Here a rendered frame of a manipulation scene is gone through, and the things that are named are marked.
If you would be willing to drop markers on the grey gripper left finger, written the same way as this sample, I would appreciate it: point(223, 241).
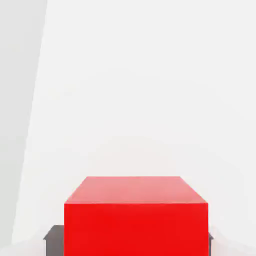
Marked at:
point(55, 243)

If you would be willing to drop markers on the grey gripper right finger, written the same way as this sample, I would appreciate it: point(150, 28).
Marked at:
point(210, 245)

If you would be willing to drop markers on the small red cube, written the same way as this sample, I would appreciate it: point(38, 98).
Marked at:
point(136, 226)

